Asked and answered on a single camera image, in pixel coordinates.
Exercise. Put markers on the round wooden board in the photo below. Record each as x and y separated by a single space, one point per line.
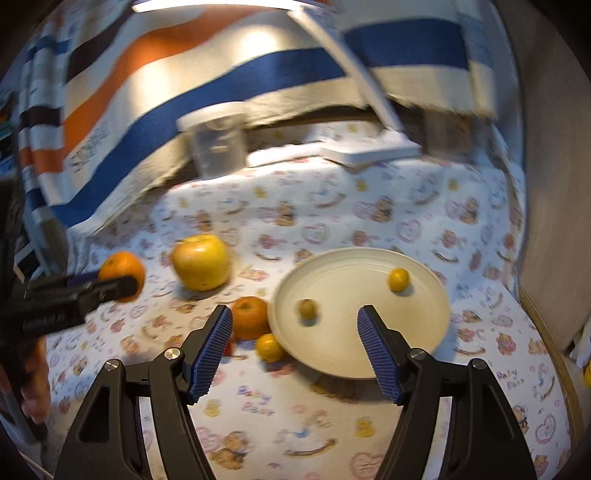
555 92

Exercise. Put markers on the orange mandarin with stem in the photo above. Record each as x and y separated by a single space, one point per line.
250 320

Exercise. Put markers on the person's left hand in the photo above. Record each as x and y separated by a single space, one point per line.
36 389

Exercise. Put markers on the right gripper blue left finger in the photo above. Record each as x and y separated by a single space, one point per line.
105 440

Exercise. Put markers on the baby bear patterned cloth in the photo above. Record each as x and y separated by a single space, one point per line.
310 229

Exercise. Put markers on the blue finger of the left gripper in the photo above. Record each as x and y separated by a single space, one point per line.
82 279

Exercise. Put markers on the striped Paris towel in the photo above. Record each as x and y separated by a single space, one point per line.
103 86

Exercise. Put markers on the yellow tomato front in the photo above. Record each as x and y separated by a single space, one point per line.
399 280

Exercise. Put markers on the small olive green fruit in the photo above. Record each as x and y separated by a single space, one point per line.
308 310

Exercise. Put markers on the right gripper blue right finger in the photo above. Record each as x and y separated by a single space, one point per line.
484 439

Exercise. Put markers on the white desk lamp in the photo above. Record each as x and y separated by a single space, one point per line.
183 59

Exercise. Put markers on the large yellow apple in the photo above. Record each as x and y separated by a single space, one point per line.
202 262

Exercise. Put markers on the translucent plastic container with lid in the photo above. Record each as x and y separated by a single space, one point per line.
216 138

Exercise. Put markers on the small yellow tomato by plate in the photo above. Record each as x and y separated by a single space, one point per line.
269 349

